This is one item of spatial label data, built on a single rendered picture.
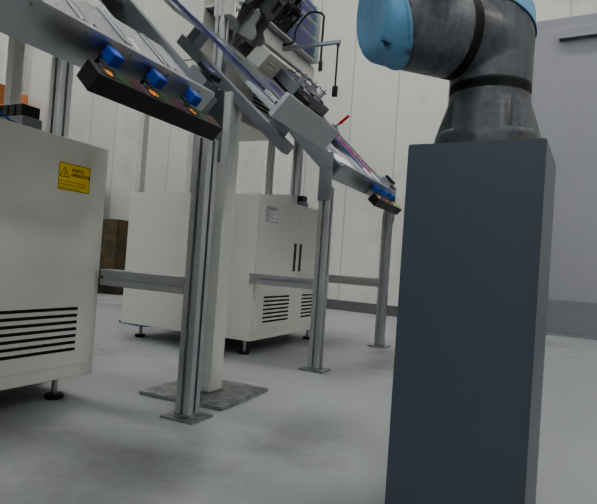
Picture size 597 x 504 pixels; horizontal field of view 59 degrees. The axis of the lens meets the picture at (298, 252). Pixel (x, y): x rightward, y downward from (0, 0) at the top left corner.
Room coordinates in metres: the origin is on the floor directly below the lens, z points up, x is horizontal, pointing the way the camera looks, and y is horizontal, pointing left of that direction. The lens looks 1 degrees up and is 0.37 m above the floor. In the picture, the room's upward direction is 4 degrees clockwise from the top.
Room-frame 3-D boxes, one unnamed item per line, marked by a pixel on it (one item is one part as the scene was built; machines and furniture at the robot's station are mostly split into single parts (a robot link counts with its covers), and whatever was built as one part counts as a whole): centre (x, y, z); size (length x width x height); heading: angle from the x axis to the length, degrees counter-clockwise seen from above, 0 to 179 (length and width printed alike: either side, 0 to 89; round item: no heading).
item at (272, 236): (2.39, 0.12, 0.65); 1.01 x 0.73 x 1.29; 64
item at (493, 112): (0.79, -0.27, 0.60); 0.15 x 0.15 x 0.10
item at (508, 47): (0.78, -0.26, 0.72); 0.13 x 0.12 x 0.14; 109
